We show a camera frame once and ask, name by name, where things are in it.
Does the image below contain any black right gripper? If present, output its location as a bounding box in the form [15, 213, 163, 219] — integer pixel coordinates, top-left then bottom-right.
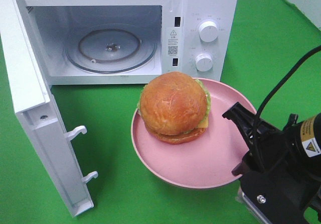
[222, 102, 320, 223]

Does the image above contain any pink round plate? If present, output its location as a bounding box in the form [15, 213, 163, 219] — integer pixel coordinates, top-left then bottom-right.
[131, 78, 256, 189]

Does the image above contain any burger with sesame-free bun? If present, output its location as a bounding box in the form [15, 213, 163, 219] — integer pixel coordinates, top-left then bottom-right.
[137, 71, 211, 145]

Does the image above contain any white microwave door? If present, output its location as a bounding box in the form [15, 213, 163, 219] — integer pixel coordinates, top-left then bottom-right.
[1, 0, 98, 216]

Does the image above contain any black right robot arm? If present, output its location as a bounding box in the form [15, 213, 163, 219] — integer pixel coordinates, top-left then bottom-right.
[223, 103, 320, 223]

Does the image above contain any white lower timer knob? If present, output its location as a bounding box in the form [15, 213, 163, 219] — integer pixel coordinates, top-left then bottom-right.
[195, 53, 213, 72]

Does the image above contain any white upper power knob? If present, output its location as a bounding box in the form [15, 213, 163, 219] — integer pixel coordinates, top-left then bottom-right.
[198, 20, 219, 43]

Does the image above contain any glass microwave turntable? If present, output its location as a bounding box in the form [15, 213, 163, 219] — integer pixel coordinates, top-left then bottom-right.
[65, 24, 160, 74]

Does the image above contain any white microwave oven body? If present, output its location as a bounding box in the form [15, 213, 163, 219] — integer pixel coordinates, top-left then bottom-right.
[1, 0, 237, 85]

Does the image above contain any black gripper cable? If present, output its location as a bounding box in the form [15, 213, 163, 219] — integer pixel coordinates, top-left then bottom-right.
[252, 45, 321, 172]

